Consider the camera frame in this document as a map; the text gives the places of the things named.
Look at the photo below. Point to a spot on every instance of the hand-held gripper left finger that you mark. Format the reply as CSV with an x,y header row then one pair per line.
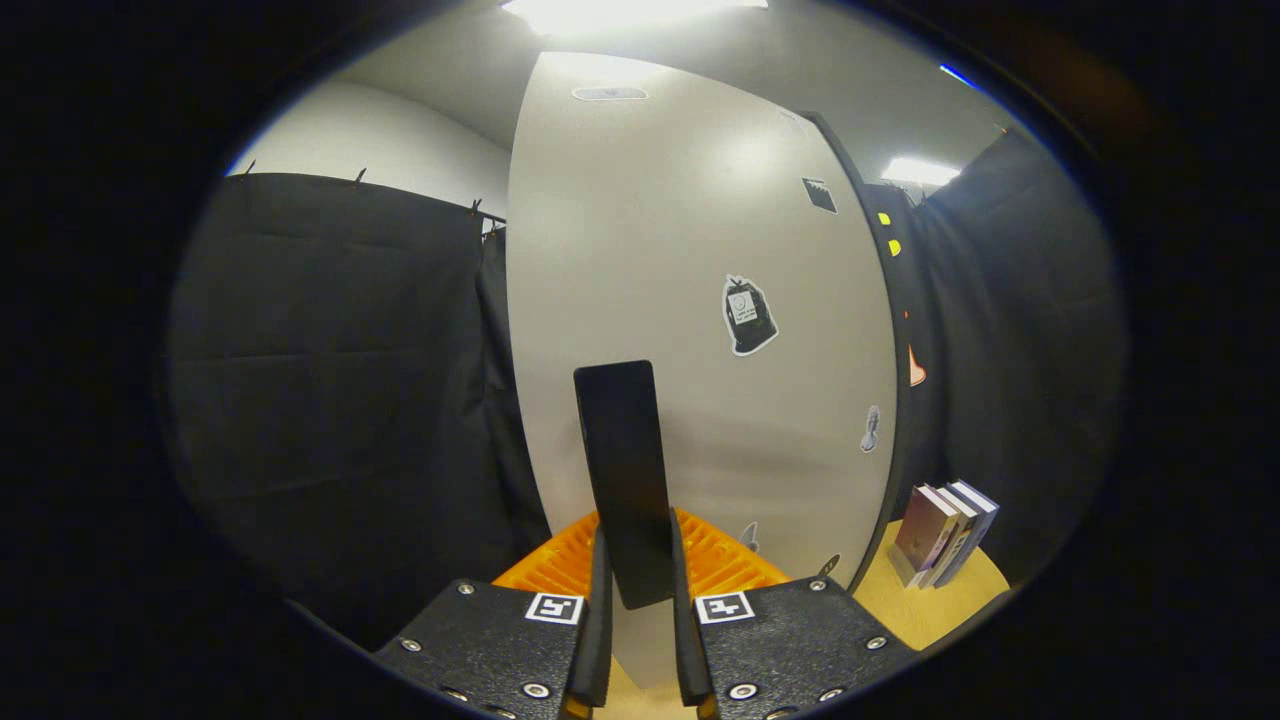
x,y
598,620

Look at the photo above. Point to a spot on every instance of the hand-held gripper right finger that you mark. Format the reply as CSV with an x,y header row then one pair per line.
x,y
684,630

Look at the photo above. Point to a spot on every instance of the light grey cabinet door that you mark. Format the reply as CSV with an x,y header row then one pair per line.
x,y
650,220

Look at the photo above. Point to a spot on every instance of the dark red book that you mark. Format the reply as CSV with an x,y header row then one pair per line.
x,y
925,530

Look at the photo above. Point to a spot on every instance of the blue and white book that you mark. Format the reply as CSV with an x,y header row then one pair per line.
x,y
982,515

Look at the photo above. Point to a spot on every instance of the black backdrop cloth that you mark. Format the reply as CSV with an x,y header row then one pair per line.
x,y
330,400

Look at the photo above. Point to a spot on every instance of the small ceiling light panel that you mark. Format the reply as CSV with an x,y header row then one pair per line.
x,y
918,171

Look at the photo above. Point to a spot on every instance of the large ceiling light panel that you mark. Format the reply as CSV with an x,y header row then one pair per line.
x,y
630,12

